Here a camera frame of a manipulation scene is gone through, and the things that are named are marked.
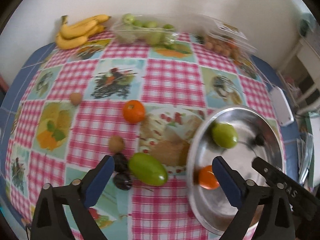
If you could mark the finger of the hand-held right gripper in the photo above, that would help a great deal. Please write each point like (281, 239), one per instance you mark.
(267, 171)

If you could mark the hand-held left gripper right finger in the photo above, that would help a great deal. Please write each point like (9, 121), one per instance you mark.
(226, 180)

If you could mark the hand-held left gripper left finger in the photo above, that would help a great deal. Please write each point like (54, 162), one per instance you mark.
(98, 182)

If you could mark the orange tangerine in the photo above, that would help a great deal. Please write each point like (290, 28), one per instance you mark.
(133, 111)
(206, 178)

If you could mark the dark purple plum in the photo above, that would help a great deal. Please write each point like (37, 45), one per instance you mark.
(122, 162)
(258, 140)
(123, 181)

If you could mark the single brown longan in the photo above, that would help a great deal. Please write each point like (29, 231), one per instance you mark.
(116, 144)
(75, 98)

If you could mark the large green oval fruit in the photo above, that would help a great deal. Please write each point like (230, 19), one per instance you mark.
(224, 135)
(147, 169)

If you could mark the round metal plate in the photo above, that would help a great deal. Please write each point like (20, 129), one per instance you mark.
(250, 125)

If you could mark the pile of small green fruits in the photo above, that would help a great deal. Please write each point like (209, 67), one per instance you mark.
(152, 38)

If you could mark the white plastic device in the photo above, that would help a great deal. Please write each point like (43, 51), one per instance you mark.
(282, 106)

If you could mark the white shelf unit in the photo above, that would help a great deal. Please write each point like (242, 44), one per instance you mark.
(300, 62)

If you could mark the pink checkered printed tablecloth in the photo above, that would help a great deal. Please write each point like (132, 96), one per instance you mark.
(170, 80)

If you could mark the pile of brown longans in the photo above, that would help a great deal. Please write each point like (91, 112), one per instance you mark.
(221, 47)

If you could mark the yellow banana bunch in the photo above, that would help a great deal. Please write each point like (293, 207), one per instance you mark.
(72, 41)

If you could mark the clear plastic lidded box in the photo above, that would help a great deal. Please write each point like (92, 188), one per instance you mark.
(230, 28)

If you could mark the clear plastic fruit tray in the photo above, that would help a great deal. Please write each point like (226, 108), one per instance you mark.
(120, 33)

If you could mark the teal wall fixture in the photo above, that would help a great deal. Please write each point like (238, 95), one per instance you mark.
(307, 22)

